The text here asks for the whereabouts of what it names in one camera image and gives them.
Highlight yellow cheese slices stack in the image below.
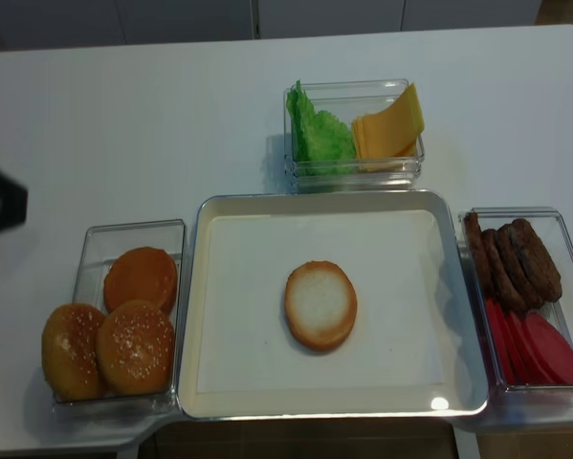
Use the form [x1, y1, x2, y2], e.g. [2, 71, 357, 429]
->
[351, 84, 425, 161]

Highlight clear plastic patty tomato container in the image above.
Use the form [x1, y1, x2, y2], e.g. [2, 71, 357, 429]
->
[458, 208, 573, 430]

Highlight brown meat patty rightmost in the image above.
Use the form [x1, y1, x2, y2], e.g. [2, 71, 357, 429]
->
[509, 218, 562, 302]

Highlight clear plastic bun container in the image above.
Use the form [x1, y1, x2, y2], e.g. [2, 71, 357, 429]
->
[41, 219, 186, 417]

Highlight brown meat patty leftmost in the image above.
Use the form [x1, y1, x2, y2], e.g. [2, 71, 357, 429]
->
[464, 212, 496, 299]

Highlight glossy bottom bun half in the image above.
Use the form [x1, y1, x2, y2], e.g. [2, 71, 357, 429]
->
[103, 247, 179, 315]

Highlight white paper tray liner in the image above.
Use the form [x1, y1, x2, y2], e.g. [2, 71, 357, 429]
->
[198, 211, 446, 392]

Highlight silver metal baking tray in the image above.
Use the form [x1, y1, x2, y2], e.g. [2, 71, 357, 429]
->
[178, 189, 489, 420]

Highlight clear plastic lettuce cheese container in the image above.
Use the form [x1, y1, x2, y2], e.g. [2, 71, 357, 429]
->
[283, 79, 425, 192]

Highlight sesame top bun right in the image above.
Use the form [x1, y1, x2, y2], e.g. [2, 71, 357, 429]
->
[96, 300, 175, 396]

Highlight sesame bun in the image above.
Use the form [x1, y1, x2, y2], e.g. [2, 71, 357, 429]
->
[96, 300, 175, 396]
[41, 303, 106, 402]

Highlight sesame top bun left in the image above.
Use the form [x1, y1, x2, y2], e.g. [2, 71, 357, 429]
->
[41, 303, 106, 402]

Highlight green lettuce leaves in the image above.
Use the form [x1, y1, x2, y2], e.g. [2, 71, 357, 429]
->
[286, 80, 355, 163]

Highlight red tomato slices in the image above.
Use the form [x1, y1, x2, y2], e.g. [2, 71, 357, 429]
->
[485, 299, 573, 385]

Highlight brown bottom bun half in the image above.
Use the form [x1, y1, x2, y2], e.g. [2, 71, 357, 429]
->
[284, 261, 358, 353]

